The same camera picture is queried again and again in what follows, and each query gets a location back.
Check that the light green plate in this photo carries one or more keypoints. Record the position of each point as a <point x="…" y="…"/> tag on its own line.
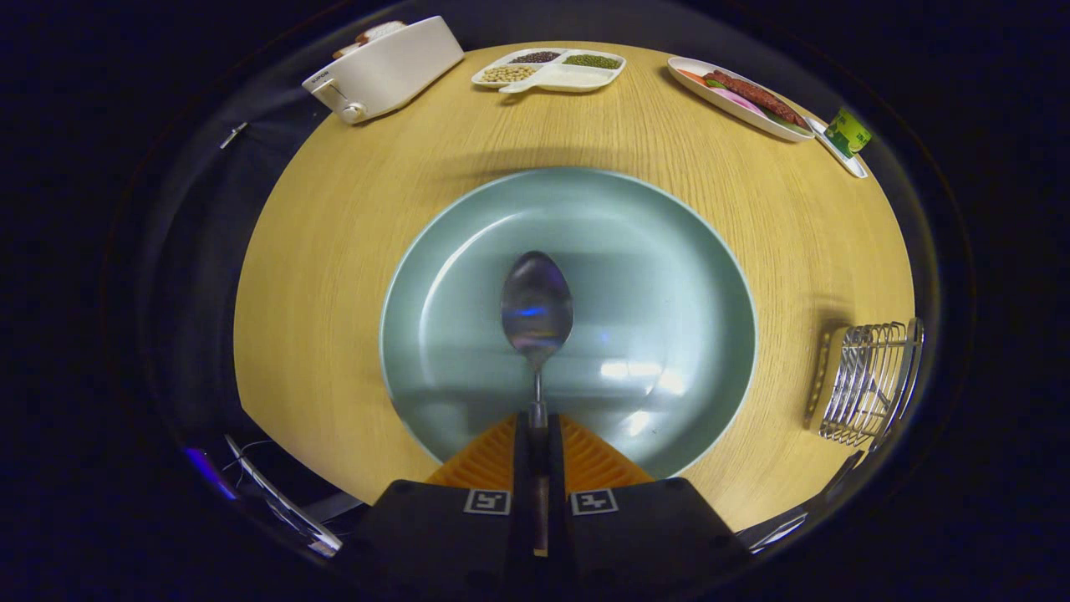
<point x="652" y="276"/>

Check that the silver cloth clip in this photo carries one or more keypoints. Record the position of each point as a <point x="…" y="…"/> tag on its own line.
<point x="233" y="135"/>

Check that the white divided dish with beans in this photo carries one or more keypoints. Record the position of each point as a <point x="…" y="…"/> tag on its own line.
<point x="573" y="79"/>

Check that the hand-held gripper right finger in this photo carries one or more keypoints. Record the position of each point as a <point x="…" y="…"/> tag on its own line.
<point x="635" y="535"/>

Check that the perforated metal basket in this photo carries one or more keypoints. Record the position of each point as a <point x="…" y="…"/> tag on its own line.
<point x="869" y="385"/>

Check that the white coaster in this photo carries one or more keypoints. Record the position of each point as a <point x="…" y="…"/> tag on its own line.
<point x="844" y="164"/>

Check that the brown meat slices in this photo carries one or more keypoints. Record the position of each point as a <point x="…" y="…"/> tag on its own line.
<point x="752" y="94"/>

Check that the pink round food slice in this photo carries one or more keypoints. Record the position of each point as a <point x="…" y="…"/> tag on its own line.
<point x="740" y="101"/>

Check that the green label drink bottle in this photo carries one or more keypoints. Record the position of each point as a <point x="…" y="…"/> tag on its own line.
<point x="848" y="132"/>

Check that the white toaster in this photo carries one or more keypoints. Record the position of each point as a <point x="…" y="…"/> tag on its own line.
<point x="393" y="71"/>

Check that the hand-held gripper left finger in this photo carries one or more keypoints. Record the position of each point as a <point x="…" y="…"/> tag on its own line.
<point x="451" y="535"/>

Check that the toast bread slice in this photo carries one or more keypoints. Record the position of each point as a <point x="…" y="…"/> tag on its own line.
<point x="380" y="32"/>

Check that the orange carrot slice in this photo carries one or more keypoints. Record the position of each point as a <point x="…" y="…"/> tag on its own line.
<point x="692" y="75"/>

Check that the white food plate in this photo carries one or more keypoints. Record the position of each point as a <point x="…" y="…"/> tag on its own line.
<point x="756" y="123"/>

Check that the white-framed laptop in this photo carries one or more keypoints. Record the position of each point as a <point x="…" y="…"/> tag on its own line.
<point x="284" y="506"/>

